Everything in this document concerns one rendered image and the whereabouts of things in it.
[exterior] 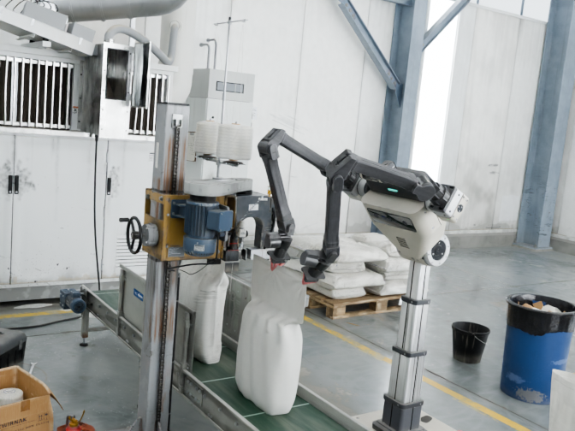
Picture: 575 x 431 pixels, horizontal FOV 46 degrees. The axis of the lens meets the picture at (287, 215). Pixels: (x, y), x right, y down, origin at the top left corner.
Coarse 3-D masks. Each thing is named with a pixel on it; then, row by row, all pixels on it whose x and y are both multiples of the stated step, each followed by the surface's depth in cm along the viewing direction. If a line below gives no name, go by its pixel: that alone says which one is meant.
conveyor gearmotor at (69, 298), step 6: (72, 288) 479; (84, 288) 473; (60, 294) 474; (66, 294) 465; (72, 294) 458; (78, 294) 459; (84, 294) 473; (60, 300) 473; (66, 300) 464; (72, 300) 456; (78, 300) 453; (84, 300) 473; (66, 306) 467; (72, 306) 451; (78, 306) 453; (84, 306) 456; (78, 312) 454
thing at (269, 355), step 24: (264, 264) 326; (264, 288) 325; (288, 288) 305; (264, 312) 315; (288, 312) 306; (240, 336) 329; (264, 336) 308; (288, 336) 303; (240, 360) 327; (264, 360) 308; (288, 360) 304; (240, 384) 327; (264, 384) 308; (288, 384) 306; (264, 408) 310; (288, 408) 310
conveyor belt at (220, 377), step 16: (112, 304) 454; (224, 352) 383; (208, 368) 358; (224, 368) 360; (208, 384) 337; (224, 384) 339; (224, 400) 320; (240, 400) 322; (304, 400) 328; (256, 416) 306; (272, 416) 307; (288, 416) 309; (304, 416) 310; (320, 416) 312
